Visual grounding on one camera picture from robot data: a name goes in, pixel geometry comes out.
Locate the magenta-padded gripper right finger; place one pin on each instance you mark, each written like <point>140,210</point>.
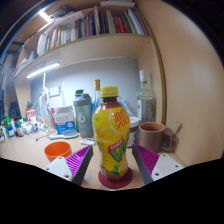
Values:
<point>163,166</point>

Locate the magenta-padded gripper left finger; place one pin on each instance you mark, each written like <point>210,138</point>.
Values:
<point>60,166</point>

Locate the yellow-labelled tea drink bottle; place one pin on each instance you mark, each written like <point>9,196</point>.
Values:
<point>111,133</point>

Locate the orange plastic cup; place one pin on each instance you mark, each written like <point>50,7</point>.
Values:
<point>56,150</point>

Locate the brown ceramic mug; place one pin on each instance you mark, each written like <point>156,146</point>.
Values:
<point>151,136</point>

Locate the light blue hairbrush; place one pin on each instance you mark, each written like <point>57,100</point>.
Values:
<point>65,135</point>

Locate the white and blue carton box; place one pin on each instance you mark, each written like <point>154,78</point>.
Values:
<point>65,121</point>

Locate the maroon pouch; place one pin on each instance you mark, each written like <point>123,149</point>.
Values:
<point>52,118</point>

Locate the red and white canister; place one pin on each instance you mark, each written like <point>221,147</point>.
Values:
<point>31,115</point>

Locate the clear glass bottle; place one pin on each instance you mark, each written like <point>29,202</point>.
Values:
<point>146,103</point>

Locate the glass bottle with yellow cap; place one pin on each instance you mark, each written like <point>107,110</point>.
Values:
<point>96,96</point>

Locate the ceiling light tube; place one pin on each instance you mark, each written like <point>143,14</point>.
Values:
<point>44,15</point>

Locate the white wall power strip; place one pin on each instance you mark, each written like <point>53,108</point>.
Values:
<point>54,91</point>

